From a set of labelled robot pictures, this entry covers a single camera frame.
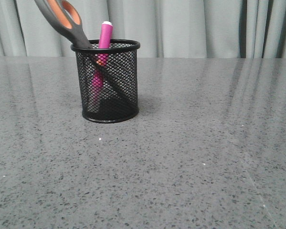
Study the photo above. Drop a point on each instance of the black mesh pen holder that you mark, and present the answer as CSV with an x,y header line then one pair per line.
x,y
122,65

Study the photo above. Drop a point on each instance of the grey curtain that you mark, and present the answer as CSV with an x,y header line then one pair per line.
x,y
164,28

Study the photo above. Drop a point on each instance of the pink marker pen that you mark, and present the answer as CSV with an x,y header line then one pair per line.
x,y
97,80

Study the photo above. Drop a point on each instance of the grey orange scissors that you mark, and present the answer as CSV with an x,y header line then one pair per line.
x,y
65,19

